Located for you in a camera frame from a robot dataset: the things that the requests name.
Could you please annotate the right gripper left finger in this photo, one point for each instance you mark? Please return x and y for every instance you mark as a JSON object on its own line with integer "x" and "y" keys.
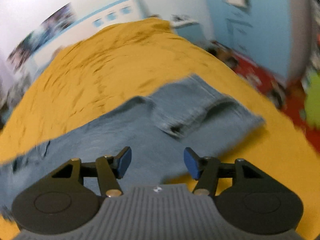
{"x": 110, "y": 169}

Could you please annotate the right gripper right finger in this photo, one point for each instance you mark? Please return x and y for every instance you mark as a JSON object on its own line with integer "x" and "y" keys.
{"x": 203, "y": 170}

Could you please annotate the blue denim pants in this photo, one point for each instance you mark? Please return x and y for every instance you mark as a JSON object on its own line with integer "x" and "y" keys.
{"x": 157, "y": 128}

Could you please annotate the yellow bed cover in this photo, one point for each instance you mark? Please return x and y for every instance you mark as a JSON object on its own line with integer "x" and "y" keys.
{"x": 121, "y": 61}

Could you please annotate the green object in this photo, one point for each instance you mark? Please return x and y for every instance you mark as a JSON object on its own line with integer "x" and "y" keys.
{"x": 310, "y": 83}

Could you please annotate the photo poster strip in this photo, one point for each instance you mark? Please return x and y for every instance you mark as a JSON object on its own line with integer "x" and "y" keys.
{"x": 53, "y": 25}

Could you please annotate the blue wardrobe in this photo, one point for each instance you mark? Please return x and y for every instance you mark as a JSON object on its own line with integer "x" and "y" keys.
{"x": 258, "y": 29}

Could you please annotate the white blue headboard panel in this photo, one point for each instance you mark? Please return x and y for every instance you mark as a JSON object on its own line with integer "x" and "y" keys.
{"x": 121, "y": 11}

